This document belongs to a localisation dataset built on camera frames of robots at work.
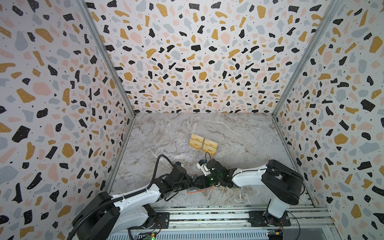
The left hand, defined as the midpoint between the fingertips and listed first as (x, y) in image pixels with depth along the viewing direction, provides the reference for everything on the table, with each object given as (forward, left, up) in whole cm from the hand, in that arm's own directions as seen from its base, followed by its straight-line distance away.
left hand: (194, 180), depth 83 cm
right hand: (-2, 0, 0) cm, 2 cm away
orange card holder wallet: (-4, 0, -2) cm, 4 cm away
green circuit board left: (-24, +19, -4) cm, 31 cm away
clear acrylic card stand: (+20, -7, +5) cm, 21 cm away
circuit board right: (-25, -39, -4) cm, 46 cm away
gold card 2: (+22, 0, +3) cm, 22 cm away
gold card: (+25, -2, +5) cm, 26 cm away
